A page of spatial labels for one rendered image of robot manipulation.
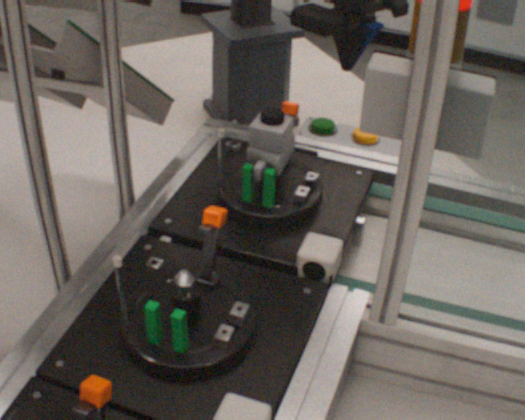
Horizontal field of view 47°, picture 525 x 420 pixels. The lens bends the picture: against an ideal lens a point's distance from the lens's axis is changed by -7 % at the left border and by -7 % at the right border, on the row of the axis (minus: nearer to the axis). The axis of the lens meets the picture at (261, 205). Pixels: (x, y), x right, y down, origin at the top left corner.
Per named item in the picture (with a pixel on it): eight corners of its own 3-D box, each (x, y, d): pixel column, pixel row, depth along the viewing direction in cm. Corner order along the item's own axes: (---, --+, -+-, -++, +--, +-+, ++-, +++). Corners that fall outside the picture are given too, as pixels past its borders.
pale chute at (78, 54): (100, 106, 102) (111, 81, 103) (163, 126, 97) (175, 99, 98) (-13, 36, 76) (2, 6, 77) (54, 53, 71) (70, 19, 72)
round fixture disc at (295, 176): (239, 158, 94) (239, 146, 92) (333, 179, 90) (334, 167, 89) (199, 213, 83) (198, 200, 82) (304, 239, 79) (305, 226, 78)
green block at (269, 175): (265, 200, 82) (266, 167, 79) (274, 202, 82) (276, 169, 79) (262, 205, 81) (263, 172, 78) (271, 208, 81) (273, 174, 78)
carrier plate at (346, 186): (221, 146, 100) (221, 134, 99) (373, 180, 94) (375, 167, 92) (148, 238, 82) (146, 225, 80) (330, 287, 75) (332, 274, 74)
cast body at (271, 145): (263, 145, 86) (264, 98, 82) (294, 152, 85) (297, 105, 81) (239, 178, 80) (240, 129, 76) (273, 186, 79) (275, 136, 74)
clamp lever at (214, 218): (202, 270, 70) (210, 204, 68) (218, 275, 70) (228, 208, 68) (188, 281, 67) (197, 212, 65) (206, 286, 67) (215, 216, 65)
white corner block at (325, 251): (305, 255, 80) (307, 229, 78) (340, 264, 79) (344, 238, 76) (293, 279, 77) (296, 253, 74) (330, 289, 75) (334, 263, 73)
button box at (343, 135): (305, 146, 110) (308, 114, 106) (426, 173, 105) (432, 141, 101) (293, 167, 105) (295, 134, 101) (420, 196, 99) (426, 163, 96)
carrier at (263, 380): (142, 246, 81) (133, 162, 73) (327, 296, 74) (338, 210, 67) (37, 384, 62) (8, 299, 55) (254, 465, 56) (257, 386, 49)
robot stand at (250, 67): (267, 93, 134) (270, 4, 122) (300, 126, 124) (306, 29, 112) (201, 106, 129) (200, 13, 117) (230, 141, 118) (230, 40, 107)
